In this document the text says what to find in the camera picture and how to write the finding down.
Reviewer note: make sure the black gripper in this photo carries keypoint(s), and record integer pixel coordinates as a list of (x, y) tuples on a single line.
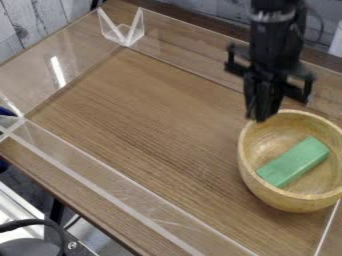
[(269, 63)]

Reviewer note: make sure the green rectangular block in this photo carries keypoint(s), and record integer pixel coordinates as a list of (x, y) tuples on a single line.
[(296, 162)]

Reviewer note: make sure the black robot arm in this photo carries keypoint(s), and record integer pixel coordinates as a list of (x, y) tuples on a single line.
[(276, 6)]

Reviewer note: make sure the light wooden bowl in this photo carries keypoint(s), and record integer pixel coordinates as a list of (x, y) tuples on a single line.
[(265, 141)]

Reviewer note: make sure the blue object at edge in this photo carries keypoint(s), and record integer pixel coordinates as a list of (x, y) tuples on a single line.
[(7, 112)]

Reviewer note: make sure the clear acrylic tray wall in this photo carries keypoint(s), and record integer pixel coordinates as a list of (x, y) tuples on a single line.
[(128, 131)]

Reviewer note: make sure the clear acrylic corner bracket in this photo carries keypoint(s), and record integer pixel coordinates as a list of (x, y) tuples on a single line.
[(122, 34)]

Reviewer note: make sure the metal table bracket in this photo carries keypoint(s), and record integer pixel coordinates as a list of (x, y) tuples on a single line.
[(68, 244)]

